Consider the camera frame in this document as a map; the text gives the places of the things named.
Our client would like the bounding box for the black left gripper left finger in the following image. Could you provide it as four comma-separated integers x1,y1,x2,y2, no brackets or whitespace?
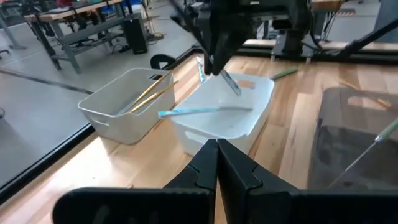
52,139,218,224

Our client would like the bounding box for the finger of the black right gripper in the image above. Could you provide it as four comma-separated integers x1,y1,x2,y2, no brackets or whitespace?
211,27,249,76
203,34,215,75

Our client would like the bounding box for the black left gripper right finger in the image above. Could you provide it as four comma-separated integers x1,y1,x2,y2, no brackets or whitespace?
217,139,398,224

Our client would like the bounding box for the blue handled knife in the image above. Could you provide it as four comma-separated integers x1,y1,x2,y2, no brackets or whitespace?
219,68,243,97
195,55,208,84

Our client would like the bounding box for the blue handled cutlery piece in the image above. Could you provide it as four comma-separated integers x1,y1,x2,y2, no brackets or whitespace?
157,105,253,119

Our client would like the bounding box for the gold cutlery piece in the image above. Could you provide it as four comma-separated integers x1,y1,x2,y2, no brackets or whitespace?
126,70,172,113
129,80,180,114

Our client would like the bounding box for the smoky transparent plastic bin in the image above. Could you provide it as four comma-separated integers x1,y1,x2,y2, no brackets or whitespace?
307,86,398,191

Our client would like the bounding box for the green handled fork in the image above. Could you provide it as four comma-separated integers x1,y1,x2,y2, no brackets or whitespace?
328,119,398,189

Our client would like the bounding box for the black table clamp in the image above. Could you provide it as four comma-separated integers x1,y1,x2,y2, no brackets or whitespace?
150,54,177,70

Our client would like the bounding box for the white plastic bin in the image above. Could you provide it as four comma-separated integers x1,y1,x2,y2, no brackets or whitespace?
170,73,276,156

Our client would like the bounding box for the black computer tower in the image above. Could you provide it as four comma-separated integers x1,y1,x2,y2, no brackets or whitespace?
123,14,149,55

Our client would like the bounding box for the light grey plastic bin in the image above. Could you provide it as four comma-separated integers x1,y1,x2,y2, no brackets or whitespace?
77,67,177,146

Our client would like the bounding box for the grey background workbench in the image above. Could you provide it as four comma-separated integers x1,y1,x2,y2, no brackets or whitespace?
23,0,131,75

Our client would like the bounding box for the green handled cutlery piece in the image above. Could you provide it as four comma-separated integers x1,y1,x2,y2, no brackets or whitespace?
270,67,299,81

